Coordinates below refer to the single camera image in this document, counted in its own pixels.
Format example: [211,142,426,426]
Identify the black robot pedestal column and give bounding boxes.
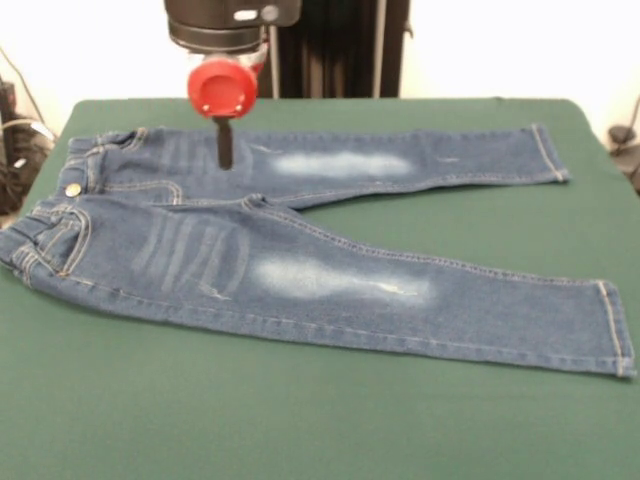
[257,0,415,100]

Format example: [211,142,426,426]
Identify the blue denim jeans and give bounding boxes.
[0,123,627,381]

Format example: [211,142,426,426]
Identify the black stand foot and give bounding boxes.
[607,94,640,197]

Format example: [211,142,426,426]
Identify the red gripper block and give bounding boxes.
[186,45,267,170]

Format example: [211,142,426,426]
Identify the black cable bundle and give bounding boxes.
[0,44,57,217]

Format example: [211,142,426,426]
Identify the dark green table cloth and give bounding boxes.
[0,97,640,480]

